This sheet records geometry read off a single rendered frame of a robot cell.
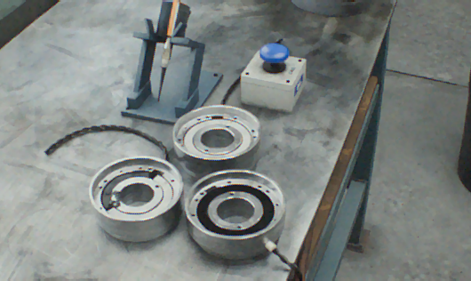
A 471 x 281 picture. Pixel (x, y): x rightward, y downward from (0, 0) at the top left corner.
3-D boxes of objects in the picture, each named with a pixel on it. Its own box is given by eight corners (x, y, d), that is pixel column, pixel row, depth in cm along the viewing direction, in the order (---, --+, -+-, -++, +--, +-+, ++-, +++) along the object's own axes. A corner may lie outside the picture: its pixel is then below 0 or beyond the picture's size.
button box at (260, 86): (291, 114, 87) (291, 83, 84) (241, 103, 89) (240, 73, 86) (307, 82, 93) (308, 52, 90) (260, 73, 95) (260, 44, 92)
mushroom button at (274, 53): (283, 90, 87) (283, 58, 84) (255, 84, 88) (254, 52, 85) (292, 75, 90) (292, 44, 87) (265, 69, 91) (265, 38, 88)
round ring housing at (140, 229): (151, 260, 67) (147, 234, 64) (76, 224, 71) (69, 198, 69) (203, 201, 74) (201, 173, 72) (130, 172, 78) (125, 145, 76)
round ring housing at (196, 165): (264, 184, 76) (264, 156, 74) (173, 187, 76) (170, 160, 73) (259, 129, 84) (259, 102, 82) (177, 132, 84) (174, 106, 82)
